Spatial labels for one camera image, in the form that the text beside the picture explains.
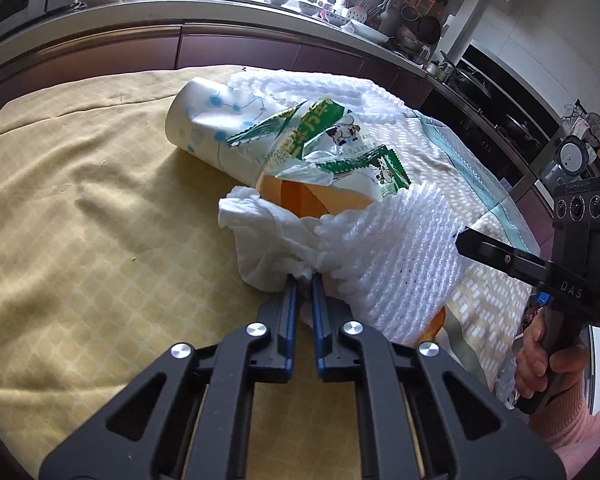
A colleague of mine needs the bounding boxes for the person's right forearm pink sleeve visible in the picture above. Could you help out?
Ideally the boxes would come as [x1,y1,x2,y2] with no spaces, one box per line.
[527,370,600,453]

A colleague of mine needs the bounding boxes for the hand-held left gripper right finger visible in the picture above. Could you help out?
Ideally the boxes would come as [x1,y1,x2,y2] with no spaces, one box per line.
[310,276,566,480]

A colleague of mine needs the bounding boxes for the person's right hand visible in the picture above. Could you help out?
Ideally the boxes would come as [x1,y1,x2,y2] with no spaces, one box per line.
[514,316,588,403]

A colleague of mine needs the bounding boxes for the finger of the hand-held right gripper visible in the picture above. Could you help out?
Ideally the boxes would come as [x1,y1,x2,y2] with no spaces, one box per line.
[455,227,551,286]

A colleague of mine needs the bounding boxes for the kitchen counter brown cabinets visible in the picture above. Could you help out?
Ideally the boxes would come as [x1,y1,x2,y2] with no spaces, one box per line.
[0,0,556,201]

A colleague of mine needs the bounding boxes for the black wok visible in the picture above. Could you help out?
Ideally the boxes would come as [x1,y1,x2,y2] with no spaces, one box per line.
[450,67,493,103]

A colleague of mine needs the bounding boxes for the black built-in stove unit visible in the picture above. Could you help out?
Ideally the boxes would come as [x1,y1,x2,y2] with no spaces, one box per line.
[425,42,576,196]

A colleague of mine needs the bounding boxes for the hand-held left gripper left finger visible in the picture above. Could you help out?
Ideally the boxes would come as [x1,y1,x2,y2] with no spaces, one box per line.
[39,276,301,480]

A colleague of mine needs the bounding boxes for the white foam fruit net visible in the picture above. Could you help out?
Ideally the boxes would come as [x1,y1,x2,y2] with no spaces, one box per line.
[227,67,406,126]
[312,180,463,346]

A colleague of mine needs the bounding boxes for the yellow checked tablecloth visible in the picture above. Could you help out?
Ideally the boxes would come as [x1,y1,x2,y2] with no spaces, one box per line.
[0,65,506,480]

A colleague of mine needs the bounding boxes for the white tissue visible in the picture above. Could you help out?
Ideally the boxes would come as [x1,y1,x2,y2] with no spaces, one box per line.
[217,185,326,293]

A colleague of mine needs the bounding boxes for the grey kitchen appliance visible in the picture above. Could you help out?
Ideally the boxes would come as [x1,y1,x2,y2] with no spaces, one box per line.
[539,136,590,188]

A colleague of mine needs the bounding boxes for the white plate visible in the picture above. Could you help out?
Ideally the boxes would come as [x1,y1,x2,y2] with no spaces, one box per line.
[347,22,391,45]

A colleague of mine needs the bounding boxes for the green white plastic wrapper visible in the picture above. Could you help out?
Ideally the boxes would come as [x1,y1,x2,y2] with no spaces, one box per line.
[225,97,413,203]

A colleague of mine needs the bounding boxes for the utensil holder with utensils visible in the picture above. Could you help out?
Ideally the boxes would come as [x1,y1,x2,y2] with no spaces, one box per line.
[345,0,396,31]

